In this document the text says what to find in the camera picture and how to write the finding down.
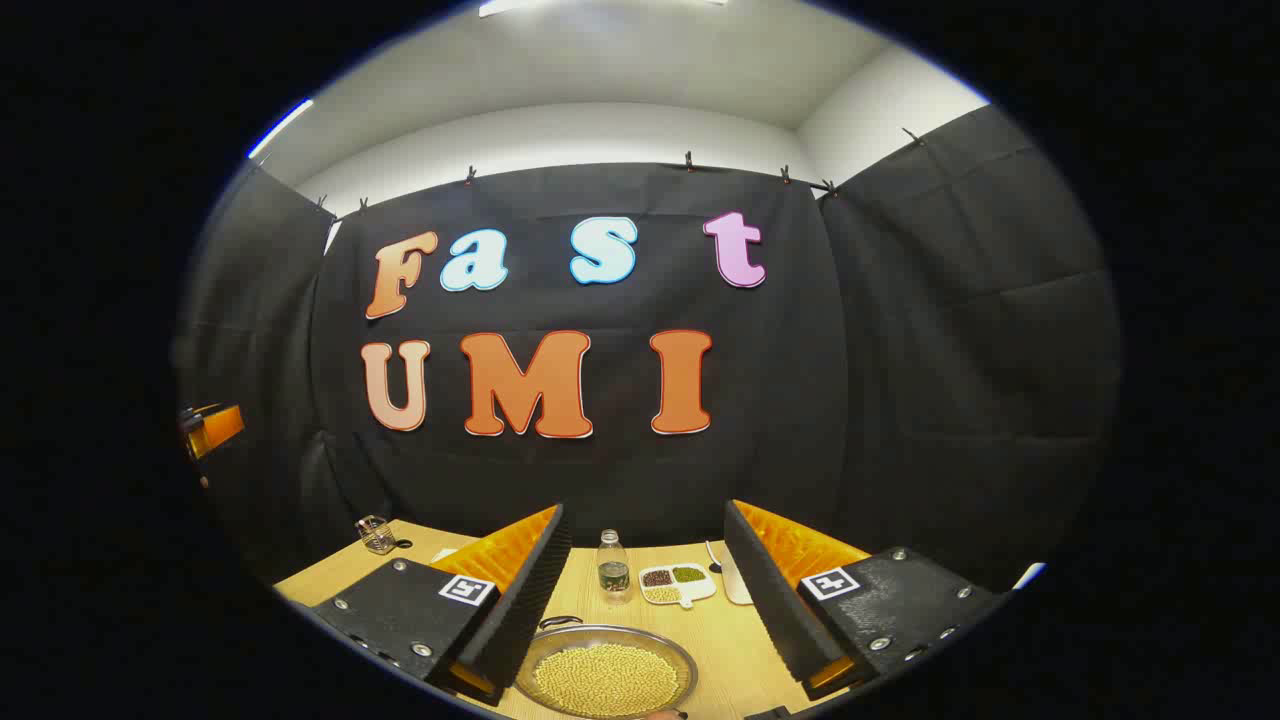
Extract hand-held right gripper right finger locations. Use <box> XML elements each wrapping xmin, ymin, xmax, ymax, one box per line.
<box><xmin>722</xmin><ymin>498</ymin><xmax>1008</xmax><ymax>703</ymax></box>

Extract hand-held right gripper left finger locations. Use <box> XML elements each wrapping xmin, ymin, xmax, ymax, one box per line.
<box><xmin>312</xmin><ymin>503</ymin><xmax>574</xmax><ymax>706</ymax></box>

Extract steel pot with black handles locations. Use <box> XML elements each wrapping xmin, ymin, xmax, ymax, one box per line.
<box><xmin>513</xmin><ymin>615</ymin><xmax>699</xmax><ymax>720</ymax></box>

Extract white toaster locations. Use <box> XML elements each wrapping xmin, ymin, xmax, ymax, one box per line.
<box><xmin>718</xmin><ymin>545</ymin><xmax>755</xmax><ymax>607</ymax></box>

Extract white divided plate of beans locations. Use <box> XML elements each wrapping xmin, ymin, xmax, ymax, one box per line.
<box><xmin>638</xmin><ymin>563</ymin><xmax>718</xmax><ymax>610</ymax></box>

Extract clear plastic water bottle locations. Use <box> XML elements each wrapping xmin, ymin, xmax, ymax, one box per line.
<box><xmin>597</xmin><ymin>529</ymin><xmax>631</xmax><ymax>606</ymax></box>

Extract pile of yellow soybeans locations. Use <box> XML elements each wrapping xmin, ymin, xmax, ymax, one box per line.
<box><xmin>533</xmin><ymin>643</ymin><xmax>681</xmax><ymax>717</ymax></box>

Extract black backdrop cloth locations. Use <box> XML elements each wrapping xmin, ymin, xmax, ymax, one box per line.
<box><xmin>175</xmin><ymin>105</ymin><xmax>1123</xmax><ymax>593</ymax></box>

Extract row of black cloth clips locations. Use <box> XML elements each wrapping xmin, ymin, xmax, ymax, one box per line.
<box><xmin>315</xmin><ymin>127</ymin><xmax>926</xmax><ymax>216</ymax></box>

